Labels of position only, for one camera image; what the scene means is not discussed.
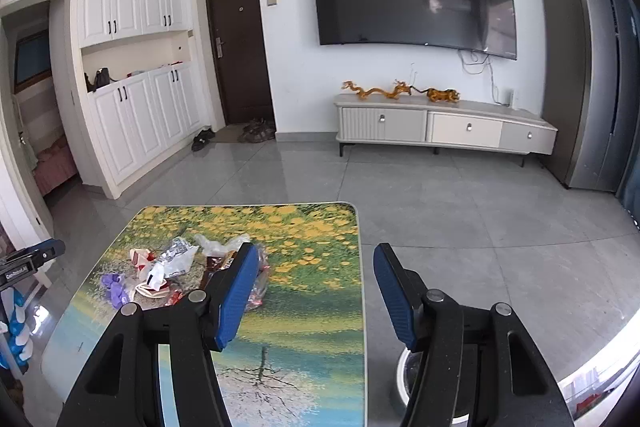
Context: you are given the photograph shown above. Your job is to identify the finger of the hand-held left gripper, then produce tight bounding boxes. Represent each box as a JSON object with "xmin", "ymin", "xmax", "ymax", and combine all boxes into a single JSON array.
[{"xmin": 17, "ymin": 239, "xmax": 66, "ymax": 264}]

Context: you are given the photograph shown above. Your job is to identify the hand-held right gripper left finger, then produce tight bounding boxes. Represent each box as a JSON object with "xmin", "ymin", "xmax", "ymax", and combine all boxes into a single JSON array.
[{"xmin": 56, "ymin": 242, "xmax": 260, "ymax": 427}]

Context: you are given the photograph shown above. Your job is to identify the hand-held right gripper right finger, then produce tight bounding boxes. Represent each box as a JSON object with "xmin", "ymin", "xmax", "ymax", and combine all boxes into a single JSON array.
[{"xmin": 373, "ymin": 242, "xmax": 576, "ymax": 427}]

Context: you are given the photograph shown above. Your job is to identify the red clear plastic wrapper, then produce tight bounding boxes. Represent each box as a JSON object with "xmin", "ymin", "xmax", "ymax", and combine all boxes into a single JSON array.
[{"xmin": 245, "ymin": 257, "xmax": 272, "ymax": 311}]

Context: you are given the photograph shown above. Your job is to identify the white round bin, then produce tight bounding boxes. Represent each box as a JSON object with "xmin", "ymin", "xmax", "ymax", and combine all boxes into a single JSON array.
[{"xmin": 395, "ymin": 347, "xmax": 481, "ymax": 424}]

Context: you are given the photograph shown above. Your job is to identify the brown wrapper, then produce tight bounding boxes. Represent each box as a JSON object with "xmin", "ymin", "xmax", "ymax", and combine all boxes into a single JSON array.
[{"xmin": 200, "ymin": 254, "xmax": 237, "ymax": 290}]

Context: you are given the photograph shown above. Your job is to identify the clear plastic bag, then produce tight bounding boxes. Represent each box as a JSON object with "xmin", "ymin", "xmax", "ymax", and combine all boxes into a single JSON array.
[{"xmin": 194, "ymin": 233, "xmax": 251, "ymax": 258}]

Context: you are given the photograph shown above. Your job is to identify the blue white plastic object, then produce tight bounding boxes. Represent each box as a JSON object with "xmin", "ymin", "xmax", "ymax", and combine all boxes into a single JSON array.
[{"xmin": 0, "ymin": 292, "xmax": 35, "ymax": 374}]

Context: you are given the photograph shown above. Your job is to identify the silver foil wrapper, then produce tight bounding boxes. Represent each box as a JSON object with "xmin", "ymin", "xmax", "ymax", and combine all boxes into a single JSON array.
[{"xmin": 155, "ymin": 237, "xmax": 200, "ymax": 279}]

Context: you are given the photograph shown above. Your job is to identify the flower print table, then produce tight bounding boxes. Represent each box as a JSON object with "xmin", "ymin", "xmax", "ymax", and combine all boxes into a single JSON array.
[{"xmin": 41, "ymin": 202, "xmax": 368, "ymax": 427}]

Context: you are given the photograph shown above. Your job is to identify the purple crumpled wrapper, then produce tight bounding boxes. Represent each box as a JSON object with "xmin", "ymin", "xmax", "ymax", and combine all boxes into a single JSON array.
[{"xmin": 100, "ymin": 273, "xmax": 136, "ymax": 310}]

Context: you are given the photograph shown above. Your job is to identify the white red crumpled wrapper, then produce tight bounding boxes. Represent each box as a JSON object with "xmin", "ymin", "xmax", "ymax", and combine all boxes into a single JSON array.
[{"xmin": 146, "ymin": 259, "xmax": 170, "ymax": 292}]

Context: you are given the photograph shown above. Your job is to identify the pink bed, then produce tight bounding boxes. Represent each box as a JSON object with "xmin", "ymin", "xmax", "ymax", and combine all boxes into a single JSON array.
[{"xmin": 32, "ymin": 137, "xmax": 79, "ymax": 198}]

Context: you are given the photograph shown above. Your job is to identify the white cabinet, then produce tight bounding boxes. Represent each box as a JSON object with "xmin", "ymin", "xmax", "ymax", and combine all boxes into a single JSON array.
[{"xmin": 70, "ymin": 0, "xmax": 208, "ymax": 200}]

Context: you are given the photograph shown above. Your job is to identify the black shoes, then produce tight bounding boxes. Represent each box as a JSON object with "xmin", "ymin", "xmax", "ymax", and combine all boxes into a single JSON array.
[{"xmin": 191, "ymin": 128, "xmax": 216, "ymax": 152}]

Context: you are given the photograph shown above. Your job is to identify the brown shoes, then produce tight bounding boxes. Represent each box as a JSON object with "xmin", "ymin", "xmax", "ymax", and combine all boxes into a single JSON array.
[{"xmin": 237, "ymin": 118, "xmax": 276, "ymax": 144}]

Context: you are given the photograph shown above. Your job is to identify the white television stand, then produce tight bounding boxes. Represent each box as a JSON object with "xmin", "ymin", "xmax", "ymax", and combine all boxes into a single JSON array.
[{"xmin": 334, "ymin": 93, "xmax": 558, "ymax": 168}]

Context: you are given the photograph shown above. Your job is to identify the black handbag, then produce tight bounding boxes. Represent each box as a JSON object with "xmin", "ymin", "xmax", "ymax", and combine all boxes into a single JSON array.
[{"xmin": 89, "ymin": 68, "xmax": 112, "ymax": 92}]

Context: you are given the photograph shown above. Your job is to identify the orange tiger figurine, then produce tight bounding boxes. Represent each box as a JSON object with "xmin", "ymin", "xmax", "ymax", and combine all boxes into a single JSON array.
[{"xmin": 425, "ymin": 88, "xmax": 461, "ymax": 106}]

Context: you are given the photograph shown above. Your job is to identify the orange dragon figurine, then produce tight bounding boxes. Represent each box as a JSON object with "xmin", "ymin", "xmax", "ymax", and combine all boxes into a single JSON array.
[
  {"xmin": 342, "ymin": 81, "xmax": 387, "ymax": 100},
  {"xmin": 382, "ymin": 79, "xmax": 414, "ymax": 100}
]

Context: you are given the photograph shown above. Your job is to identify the dark brown door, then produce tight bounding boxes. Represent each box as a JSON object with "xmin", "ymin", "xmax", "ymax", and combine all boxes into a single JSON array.
[{"xmin": 205, "ymin": 0, "xmax": 275, "ymax": 128}]

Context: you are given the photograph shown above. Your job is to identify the grey refrigerator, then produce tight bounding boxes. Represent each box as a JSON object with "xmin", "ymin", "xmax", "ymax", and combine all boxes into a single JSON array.
[{"xmin": 539, "ymin": 0, "xmax": 626, "ymax": 192}]

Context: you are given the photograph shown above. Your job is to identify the blue curtain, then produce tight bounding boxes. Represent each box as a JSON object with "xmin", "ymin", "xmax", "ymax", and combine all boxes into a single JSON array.
[{"xmin": 582, "ymin": 0, "xmax": 640, "ymax": 228}]

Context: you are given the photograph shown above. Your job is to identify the television cables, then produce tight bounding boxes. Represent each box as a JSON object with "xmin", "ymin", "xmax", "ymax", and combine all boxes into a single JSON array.
[{"xmin": 459, "ymin": 48, "xmax": 502, "ymax": 105}]

